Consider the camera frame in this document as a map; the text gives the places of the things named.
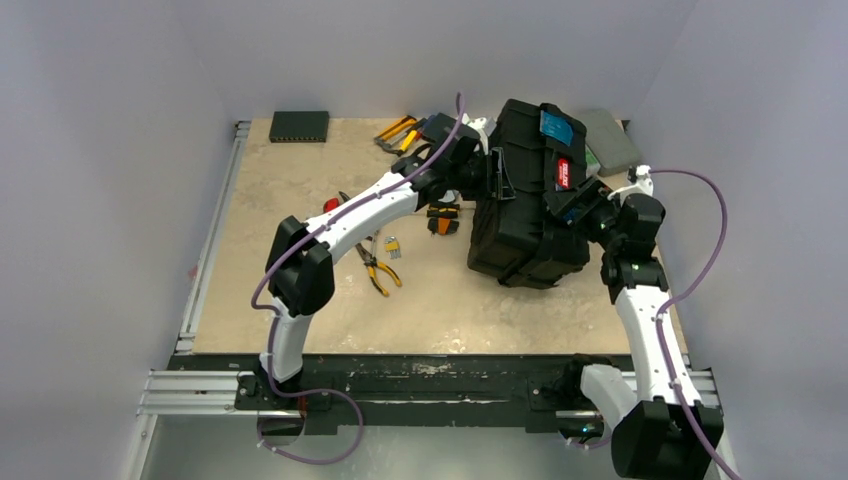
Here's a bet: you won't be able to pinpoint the black network switch box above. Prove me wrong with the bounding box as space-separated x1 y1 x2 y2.
268 111 330 143

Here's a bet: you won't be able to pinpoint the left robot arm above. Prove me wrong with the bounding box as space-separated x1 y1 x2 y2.
251 116 493 409

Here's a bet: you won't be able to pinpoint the yellow handled pliers top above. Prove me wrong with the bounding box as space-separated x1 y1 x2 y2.
373 115 418 152

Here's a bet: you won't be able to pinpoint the wire brush yellow handle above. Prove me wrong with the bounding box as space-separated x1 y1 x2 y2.
426 203 460 236

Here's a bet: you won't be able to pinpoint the grey plastic case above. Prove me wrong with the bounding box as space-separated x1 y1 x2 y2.
575 109 642 177

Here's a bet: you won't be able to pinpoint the black tool box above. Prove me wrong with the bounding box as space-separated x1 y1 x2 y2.
466 99 590 290

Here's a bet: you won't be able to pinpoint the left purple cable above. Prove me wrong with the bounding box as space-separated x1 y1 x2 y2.
250 91 467 466

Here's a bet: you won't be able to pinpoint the green labelled small box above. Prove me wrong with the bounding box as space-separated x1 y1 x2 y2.
585 146 601 176

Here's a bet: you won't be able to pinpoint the aluminium frame rail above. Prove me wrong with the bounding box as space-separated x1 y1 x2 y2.
135 119 740 480

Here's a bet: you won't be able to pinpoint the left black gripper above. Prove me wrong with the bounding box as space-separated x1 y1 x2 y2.
450 157 510 208

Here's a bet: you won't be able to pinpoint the red handled cutter pliers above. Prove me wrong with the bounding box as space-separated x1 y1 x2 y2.
322 197 342 213

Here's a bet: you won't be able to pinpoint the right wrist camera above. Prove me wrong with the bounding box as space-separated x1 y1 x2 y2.
607 165 654 203

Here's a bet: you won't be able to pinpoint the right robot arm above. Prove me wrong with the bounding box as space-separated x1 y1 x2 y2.
556 178 724 479

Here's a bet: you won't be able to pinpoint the yellow handled long pliers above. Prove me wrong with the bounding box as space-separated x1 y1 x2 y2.
355 243 403 297

